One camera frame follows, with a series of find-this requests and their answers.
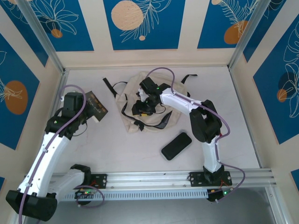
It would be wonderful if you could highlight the cream canvas backpack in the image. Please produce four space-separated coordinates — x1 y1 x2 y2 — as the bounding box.
102 71 198 134

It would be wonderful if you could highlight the grey metal panel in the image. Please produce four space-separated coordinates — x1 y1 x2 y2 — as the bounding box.
23 200 277 224

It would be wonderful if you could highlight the aluminium table side rail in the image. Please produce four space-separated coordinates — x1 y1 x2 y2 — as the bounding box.
228 67 263 169
43 70 70 133

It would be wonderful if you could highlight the white slotted cable duct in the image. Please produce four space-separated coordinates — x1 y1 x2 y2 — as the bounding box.
56 189 209 202

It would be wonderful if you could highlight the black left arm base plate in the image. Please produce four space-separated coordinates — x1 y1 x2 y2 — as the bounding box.
84 174 108 189

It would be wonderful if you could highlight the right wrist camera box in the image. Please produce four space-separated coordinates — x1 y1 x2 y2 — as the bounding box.
136 86 147 101

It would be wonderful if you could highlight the aluminium mounting rail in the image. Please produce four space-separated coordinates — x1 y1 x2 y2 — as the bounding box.
20 168 278 192

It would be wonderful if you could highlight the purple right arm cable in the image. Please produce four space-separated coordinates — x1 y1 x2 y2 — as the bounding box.
144 67 246 204

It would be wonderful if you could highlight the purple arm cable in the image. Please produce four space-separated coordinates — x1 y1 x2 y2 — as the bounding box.
144 67 246 204
18 84 106 224

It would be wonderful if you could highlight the small controller circuit board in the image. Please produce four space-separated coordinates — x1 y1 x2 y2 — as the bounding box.
74 189 97 199
207 188 235 203

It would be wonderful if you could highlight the black book with gold lettering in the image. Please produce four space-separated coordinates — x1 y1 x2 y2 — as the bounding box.
84 91 109 123

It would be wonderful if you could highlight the aluminium frame post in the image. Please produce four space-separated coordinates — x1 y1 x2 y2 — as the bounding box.
228 0 276 70
16 0 65 73

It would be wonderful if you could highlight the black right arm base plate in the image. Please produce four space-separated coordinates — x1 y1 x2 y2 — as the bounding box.
188 171 233 187

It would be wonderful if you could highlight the black pencil case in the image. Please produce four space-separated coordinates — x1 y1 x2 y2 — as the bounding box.
161 132 193 161

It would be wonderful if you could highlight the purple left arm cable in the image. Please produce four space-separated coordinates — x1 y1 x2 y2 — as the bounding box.
18 84 106 224

